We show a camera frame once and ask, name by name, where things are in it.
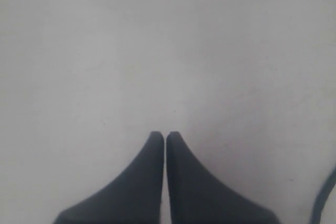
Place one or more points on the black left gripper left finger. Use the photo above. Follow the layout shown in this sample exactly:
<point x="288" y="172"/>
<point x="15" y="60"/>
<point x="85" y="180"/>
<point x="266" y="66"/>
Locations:
<point x="132" y="197"/>

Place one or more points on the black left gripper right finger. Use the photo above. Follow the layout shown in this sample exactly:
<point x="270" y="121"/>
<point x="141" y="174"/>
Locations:
<point x="197" y="196"/>

